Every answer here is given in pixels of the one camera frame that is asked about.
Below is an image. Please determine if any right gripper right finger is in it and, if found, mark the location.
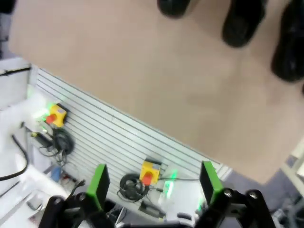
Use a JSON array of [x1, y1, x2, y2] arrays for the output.
[[193, 161, 277, 228]]

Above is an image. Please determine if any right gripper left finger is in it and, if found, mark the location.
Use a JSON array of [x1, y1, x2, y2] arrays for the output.
[[38, 163, 114, 228]]

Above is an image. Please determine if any black leather dress shoe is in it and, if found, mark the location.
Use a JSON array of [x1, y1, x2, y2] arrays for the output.
[[270, 0, 304, 83], [156, 0, 192, 19], [220, 0, 266, 48]]

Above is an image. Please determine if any yellow emergency stop button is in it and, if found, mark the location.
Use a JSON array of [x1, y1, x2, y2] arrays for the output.
[[45, 103, 69, 128], [139, 160, 162, 187]]

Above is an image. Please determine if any black power adapter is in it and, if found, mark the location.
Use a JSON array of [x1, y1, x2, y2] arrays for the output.
[[139, 200, 167, 219]]

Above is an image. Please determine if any black coiled cable bundle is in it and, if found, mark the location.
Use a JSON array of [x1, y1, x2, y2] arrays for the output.
[[38, 128, 76, 164], [118, 173, 147, 202]]

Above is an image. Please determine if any blue cable plug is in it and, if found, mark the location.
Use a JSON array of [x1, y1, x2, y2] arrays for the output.
[[51, 166, 62, 183]]

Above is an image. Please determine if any grey slatted aluminium base plate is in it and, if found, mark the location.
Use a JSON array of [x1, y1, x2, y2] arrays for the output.
[[26, 67, 232, 224]]

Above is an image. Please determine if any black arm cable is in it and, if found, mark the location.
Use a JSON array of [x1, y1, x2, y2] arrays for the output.
[[0, 134, 30, 182]]

